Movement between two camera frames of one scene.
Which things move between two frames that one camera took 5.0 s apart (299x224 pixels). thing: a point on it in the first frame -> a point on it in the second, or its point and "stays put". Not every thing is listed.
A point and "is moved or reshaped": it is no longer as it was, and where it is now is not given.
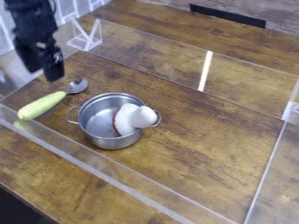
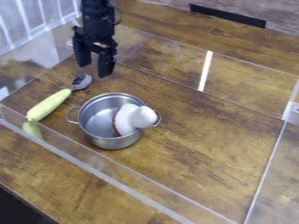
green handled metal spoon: (74, 87) is moved or reshaped
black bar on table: (218, 14) stays put
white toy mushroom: (132, 116) stays put
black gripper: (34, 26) -> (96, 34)
